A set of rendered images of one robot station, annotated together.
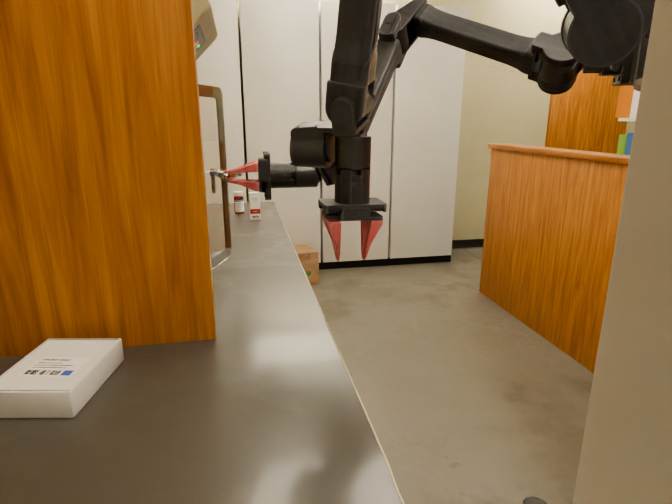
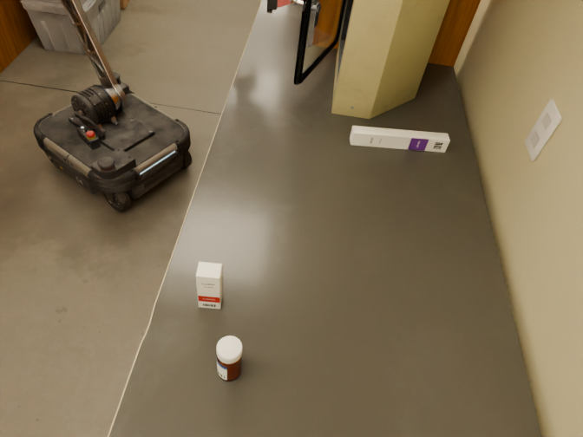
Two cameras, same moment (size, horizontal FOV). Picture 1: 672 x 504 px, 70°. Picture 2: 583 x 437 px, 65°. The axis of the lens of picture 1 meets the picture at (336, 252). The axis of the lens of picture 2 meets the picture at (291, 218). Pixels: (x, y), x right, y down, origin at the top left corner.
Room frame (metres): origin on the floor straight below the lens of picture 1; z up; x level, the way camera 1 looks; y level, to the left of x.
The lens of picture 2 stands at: (2.25, 0.52, 1.71)
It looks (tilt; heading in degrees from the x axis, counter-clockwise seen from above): 49 degrees down; 191
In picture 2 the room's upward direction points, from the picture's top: 9 degrees clockwise
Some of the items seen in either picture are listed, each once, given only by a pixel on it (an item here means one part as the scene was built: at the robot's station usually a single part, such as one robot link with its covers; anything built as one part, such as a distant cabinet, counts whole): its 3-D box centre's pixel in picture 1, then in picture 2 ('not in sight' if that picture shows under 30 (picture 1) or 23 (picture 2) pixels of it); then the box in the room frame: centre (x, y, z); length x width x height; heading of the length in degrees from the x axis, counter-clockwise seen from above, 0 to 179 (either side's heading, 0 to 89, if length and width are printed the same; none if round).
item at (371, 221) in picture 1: (356, 232); not in sight; (0.78, -0.03, 1.14); 0.07 x 0.07 x 0.09; 12
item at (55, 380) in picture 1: (59, 374); not in sight; (0.63, 0.41, 0.96); 0.16 x 0.12 x 0.04; 0
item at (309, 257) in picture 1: (290, 264); not in sight; (3.79, 0.37, 0.14); 0.41 x 0.33 x 0.29; 108
